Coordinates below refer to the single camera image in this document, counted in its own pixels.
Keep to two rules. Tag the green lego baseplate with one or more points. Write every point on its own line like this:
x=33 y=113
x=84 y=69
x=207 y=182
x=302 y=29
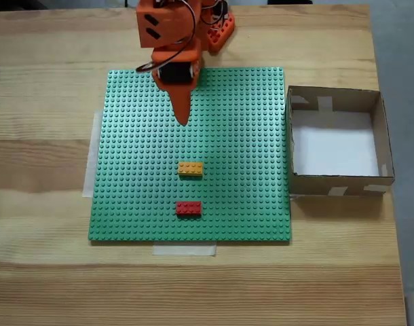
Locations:
x=227 y=153

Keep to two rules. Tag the red lego block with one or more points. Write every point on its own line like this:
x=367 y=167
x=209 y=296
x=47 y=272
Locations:
x=188 y=208

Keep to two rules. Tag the open cardboard box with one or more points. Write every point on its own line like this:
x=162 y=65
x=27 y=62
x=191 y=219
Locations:
x=336 y=149

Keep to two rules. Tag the yellow lego block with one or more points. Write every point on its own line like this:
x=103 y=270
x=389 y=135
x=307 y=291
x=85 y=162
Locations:
x=190 y=169

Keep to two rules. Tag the long masking tape strip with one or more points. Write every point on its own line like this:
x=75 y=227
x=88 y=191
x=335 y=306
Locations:
x=91 y=153

